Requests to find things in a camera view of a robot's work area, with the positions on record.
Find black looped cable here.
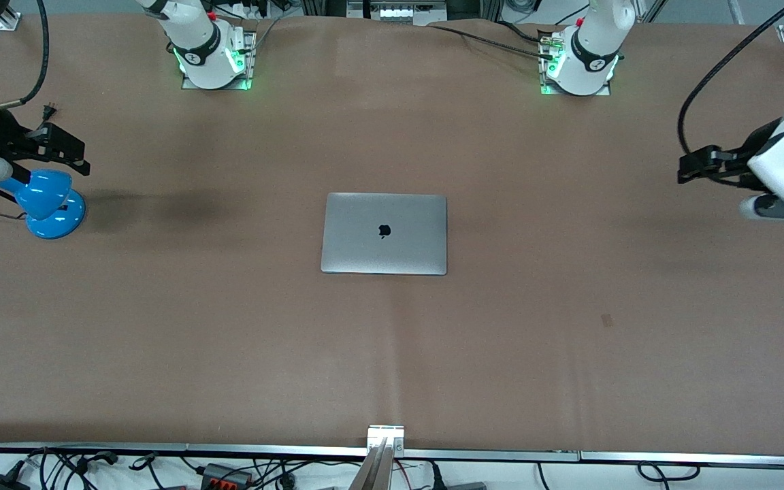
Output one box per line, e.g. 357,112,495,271
637,461,702,488

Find grey laptop with black keyboard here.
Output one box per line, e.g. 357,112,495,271
321,193,448,276

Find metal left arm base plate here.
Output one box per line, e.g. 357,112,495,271
538,27,613,96

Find brown table mat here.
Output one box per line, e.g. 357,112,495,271
0,14,784,455

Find black plug with cable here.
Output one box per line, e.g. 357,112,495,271
426,463,488,490

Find grey connector box orange levers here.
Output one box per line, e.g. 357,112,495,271
198,463,254,488

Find black cable on mat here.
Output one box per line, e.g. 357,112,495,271
426,20,557,61

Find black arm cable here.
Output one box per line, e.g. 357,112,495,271
679,0,784,159
0,0,50,111

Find black tangled cable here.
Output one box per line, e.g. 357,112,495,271
24,448,120,490

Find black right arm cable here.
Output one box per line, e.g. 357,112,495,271
0,0,50,111

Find aluminium table edge rail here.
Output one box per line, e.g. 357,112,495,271
0,442,784,468

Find white power strip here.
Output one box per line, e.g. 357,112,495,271
348,0,448,27

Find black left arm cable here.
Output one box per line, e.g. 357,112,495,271
679,0,784,159

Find black lamp cable with plug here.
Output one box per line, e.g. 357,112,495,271
0,102,59,221

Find aluminium camera post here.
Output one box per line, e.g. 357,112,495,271
348,425,406,490

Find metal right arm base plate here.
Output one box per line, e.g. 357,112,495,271
181,30,257,91

